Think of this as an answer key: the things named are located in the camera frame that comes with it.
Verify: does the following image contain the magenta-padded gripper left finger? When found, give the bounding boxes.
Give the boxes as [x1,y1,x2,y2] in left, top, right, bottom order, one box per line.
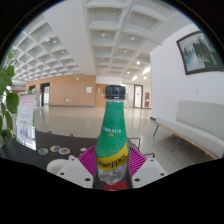
[55,145,99,189]

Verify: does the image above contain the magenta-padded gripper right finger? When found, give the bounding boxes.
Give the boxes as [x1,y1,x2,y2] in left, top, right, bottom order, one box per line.
[128,145,169,189]

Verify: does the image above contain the green plastic drink bottle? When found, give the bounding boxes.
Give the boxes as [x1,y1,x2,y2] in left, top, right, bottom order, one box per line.
[94,84,130,186]

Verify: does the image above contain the round pinkish sticker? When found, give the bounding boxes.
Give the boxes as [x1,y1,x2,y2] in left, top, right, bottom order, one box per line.
[49,144,61,153]

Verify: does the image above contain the flat round red coaster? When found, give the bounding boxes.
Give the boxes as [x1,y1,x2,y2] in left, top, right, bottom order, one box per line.
[103,181,129,192]

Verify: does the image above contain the long white bench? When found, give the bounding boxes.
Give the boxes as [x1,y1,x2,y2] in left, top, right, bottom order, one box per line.
[152,99,224,160]

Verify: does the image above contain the clear acrylic sign holder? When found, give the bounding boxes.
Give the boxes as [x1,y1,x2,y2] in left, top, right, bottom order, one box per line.
[14,93,38,151]

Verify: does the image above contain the glass entrance door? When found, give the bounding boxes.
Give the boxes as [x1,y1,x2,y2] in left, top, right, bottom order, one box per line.
[133,83,144,109]

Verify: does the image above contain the potted green leafy plant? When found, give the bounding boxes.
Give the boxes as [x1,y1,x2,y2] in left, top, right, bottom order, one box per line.
[0,49,20,148]

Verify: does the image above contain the dark framed landscape picture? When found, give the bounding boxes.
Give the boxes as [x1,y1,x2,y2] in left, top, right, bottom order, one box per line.
[175,30,224,76]

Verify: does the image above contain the ceiling lights group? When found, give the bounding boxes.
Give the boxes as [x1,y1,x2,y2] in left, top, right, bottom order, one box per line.
[43,11,153,83]

